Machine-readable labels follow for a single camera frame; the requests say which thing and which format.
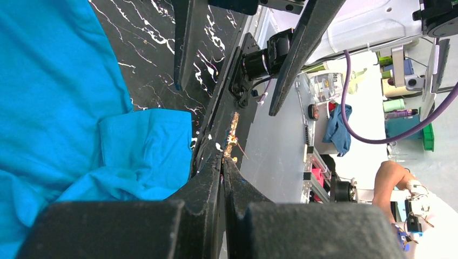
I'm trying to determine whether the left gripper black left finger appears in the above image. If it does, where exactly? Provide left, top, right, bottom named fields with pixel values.
left=16, top=155, right=223, bottom=258

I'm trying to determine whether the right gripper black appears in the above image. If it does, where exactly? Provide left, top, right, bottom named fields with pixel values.
left=172, top=0, right=346, bottom=117

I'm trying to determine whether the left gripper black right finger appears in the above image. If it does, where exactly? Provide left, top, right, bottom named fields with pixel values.
left=223, top=159, right=404, bottom=258

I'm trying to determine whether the blue garment cloth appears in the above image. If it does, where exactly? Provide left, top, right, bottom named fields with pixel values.
left=1, top=1, right=192, bottom=258

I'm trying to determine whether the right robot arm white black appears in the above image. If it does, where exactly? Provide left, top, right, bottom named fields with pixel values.
left=172, top=0, right=457, bottom=116

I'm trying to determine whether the clear plastic bottle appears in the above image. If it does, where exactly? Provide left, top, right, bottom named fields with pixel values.
left=309, top=71, right=344, bottom=104

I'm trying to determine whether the blue rag outside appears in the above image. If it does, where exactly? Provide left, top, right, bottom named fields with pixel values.
left=322, top=104, right=351, bottom=157

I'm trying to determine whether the green plastic bin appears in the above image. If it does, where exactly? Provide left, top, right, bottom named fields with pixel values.
left=422, top=123, right=435, bottom=152

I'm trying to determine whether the aluminium rail frame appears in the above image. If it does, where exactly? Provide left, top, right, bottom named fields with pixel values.
left=295, top=81, right=331, bottom=203

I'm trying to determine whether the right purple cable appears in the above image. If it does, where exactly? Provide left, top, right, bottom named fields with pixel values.
left=340, top=50, right=458, bottom=146

